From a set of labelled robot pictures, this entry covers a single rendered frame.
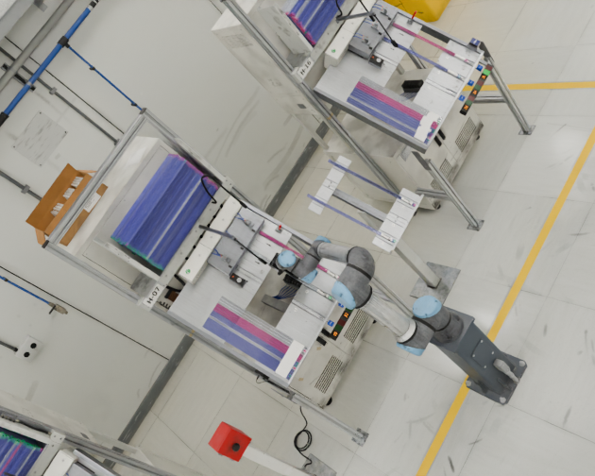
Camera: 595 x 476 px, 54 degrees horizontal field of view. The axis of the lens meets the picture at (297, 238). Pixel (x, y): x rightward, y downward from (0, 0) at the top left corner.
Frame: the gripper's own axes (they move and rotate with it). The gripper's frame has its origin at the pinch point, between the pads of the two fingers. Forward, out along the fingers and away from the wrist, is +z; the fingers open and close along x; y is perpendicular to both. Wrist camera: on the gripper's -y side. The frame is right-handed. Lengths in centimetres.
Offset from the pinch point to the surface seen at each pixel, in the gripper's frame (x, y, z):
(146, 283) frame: 42, 52, -1
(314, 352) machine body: 24, -44, 40
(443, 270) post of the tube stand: -59, -86, 40
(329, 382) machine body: 33, -62, 53
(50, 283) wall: 74, 123, 125
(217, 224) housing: -1.8, 39.8, 0.6
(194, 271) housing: 24.8, 36.5, 0.0
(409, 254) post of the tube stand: -49, -58, 19
